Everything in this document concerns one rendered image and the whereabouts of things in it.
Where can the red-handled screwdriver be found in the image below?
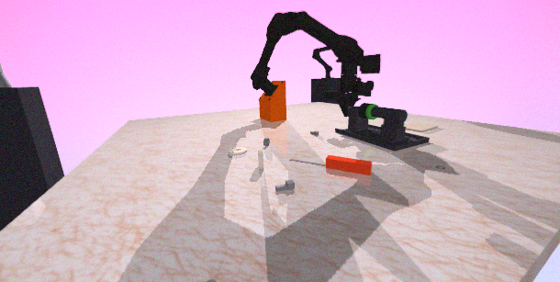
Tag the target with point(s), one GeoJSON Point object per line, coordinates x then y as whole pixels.
{"type": "Point", "coordinates": [345, 164]}

